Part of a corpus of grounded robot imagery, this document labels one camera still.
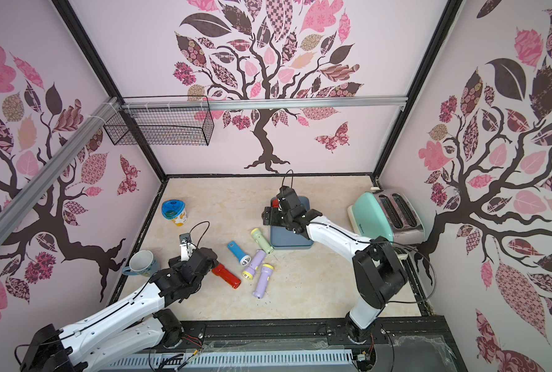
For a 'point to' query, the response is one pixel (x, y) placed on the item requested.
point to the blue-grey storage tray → (281, 238)
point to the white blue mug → (143, 263)
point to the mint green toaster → (388, 213)
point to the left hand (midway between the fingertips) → (197, 258)
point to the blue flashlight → (243, 259)
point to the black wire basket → (161, 120)
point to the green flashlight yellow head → (259, 238)
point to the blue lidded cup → (174, 210)
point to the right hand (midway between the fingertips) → (271, 212)
